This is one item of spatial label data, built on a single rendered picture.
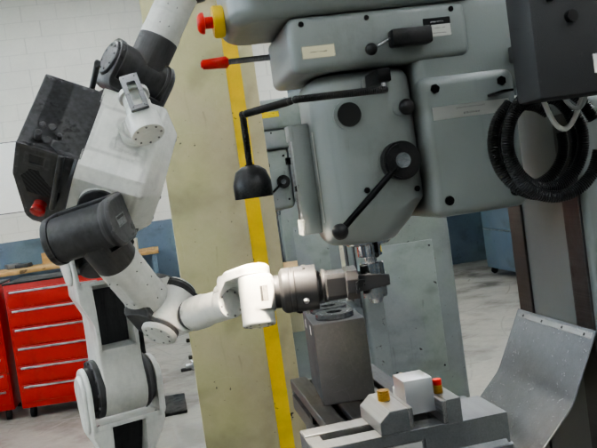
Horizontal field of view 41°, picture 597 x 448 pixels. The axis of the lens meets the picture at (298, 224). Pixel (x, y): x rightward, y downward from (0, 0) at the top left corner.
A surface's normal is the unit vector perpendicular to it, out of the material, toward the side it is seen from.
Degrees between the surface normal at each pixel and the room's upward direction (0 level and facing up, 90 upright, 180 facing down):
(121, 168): 58
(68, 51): 90
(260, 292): 73
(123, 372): 81
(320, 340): 90
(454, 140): 90
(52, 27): 90
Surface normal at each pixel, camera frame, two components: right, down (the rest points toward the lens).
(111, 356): 0.50, 0.06
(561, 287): -0.97, 0.14
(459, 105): 0.18, 0.03
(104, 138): 0.34, -0.55
